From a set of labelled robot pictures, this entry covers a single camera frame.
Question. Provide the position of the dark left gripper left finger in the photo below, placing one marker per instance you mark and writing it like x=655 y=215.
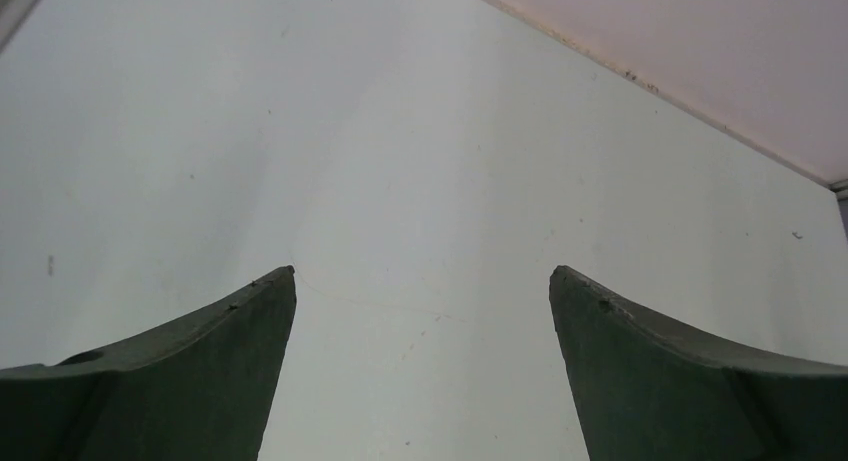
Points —
x=199 y=387

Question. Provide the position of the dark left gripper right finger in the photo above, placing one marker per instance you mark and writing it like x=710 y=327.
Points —
x=649 y=387

